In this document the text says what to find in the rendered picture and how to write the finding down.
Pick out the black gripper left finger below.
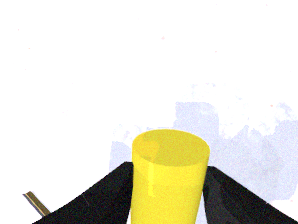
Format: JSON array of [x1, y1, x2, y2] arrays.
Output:
[[32, 161, 133, 224]]

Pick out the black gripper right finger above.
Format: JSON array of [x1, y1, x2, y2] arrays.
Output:
[[202, 165, 298, 224]]

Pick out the yellow cylinder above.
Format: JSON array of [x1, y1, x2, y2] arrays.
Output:
[[130, 128, 210, 224]]

